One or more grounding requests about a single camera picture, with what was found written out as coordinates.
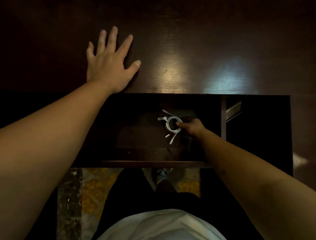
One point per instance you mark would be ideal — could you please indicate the person's left hand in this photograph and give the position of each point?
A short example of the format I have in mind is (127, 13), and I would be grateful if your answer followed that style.
(107, 66)

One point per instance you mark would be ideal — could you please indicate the person's right hand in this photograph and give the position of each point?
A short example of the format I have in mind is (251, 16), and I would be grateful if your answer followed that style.
(193, 127)

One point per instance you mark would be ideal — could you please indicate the person's left little finger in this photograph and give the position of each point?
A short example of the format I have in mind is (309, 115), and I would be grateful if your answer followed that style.
(90, 50)

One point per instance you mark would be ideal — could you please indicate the person's left thumb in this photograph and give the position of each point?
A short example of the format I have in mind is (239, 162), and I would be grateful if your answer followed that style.
(133, 67)

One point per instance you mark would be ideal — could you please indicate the person's right thumb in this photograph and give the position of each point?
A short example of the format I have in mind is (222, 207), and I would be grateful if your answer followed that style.
(181, 124)

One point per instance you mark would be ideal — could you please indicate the person's left middle finger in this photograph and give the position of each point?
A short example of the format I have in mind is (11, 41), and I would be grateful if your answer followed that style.
(111, 37)

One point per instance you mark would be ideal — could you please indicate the person's left forearm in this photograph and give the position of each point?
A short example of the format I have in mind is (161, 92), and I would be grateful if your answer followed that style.
(47, 138)

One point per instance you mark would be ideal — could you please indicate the person's right forearm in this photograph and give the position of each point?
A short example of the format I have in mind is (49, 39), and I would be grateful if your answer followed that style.
(249, 183)

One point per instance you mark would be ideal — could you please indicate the dark wooden drawer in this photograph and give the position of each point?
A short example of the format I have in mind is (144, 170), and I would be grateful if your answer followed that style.
(138, 138)

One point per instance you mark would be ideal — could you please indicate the grey white shoe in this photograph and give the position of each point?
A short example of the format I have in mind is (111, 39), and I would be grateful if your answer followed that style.
(161, 175)

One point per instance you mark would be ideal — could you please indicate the silver metal bar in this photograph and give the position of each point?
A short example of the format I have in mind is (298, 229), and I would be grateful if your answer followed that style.
(233, 109)

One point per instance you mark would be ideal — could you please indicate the black trousers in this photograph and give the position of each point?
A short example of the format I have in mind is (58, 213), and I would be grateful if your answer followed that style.
(133, 192)

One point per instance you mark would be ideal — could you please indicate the white shirt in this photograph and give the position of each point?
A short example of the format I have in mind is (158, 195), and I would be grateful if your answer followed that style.
(160, 226)

